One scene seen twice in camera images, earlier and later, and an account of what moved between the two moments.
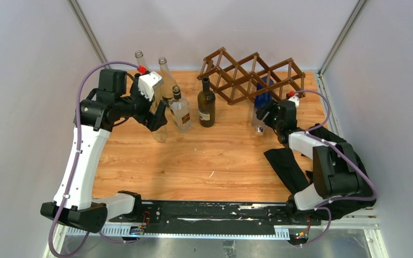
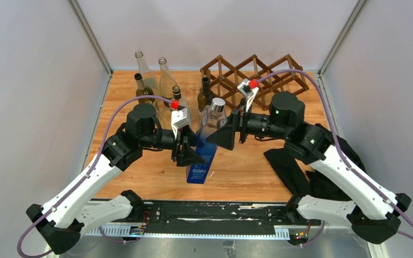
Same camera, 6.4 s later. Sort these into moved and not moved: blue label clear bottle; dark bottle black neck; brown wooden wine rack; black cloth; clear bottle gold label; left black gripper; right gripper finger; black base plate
Moved: left black gripper; blue label clear bottle; right gripper finger
Not moved: clear bottle gold label; dark bottle black neck; brown wooden wine rack; black cloth; black base plate
